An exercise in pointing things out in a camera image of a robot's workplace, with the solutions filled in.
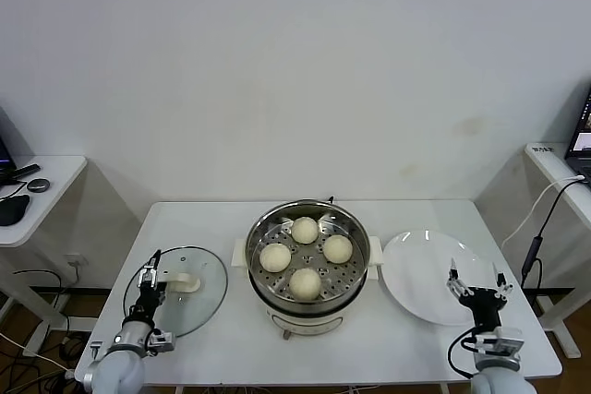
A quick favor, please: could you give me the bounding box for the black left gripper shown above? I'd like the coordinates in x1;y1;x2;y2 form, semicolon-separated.
136;249;170;319

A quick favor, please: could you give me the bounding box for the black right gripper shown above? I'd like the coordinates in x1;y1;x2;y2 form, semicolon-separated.
445;257;515;330

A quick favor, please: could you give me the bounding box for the glass lid with cream handle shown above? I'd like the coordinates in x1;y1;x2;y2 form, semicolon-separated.
123;245;230;339

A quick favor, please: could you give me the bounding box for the white steamed baozi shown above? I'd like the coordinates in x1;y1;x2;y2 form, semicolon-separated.
289;268;323;302
291;216;320;245
321;233;355;264
259;242;293;274

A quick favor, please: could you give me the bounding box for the stainless steel steamer basket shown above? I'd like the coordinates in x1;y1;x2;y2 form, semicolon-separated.
232;199;384;316

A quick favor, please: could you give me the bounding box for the white round plate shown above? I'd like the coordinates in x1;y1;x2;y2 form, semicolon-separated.
381;229;495;327

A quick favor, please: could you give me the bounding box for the white desk with monitor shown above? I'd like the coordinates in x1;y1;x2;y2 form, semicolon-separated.
0;153;89;358

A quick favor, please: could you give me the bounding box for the cream electric cooker base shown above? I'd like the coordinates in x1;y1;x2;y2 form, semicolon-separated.
248;273;369;340

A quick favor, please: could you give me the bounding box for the black computer mouse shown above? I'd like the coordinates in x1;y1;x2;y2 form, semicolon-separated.
0;194;32;227

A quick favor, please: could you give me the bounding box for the black remote control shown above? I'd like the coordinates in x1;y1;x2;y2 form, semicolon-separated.
8;162;42;183

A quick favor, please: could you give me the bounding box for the open laptop with lit screen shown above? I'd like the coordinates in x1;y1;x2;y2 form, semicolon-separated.
566;84;591;178

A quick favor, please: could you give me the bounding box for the dark computer monitor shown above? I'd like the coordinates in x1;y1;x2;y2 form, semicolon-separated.
0;105;20;185

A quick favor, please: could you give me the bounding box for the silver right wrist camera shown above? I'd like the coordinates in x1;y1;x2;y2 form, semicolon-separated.
477;327;525;361

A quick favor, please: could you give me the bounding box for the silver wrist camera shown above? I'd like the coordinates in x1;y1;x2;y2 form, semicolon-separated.
477;327;525;361
146;329;177;354

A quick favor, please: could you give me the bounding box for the black cable with adapter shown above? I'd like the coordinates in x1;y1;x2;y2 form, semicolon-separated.
520;179;588;289

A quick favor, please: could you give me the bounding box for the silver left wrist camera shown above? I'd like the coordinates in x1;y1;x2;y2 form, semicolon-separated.
146;329;177;354

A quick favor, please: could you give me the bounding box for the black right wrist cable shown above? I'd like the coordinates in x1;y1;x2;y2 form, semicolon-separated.
446;327;484;379

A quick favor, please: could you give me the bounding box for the white charging cable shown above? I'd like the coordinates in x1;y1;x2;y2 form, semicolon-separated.
501;173;588;250

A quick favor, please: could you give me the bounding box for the black looped floor cable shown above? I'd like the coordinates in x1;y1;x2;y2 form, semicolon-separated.
12;268;66;304

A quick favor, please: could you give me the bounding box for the black cable coil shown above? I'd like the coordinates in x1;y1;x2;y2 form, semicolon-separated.
58;336;87;362

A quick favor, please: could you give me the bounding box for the white floor cable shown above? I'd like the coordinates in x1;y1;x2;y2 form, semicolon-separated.
0;331;78;375

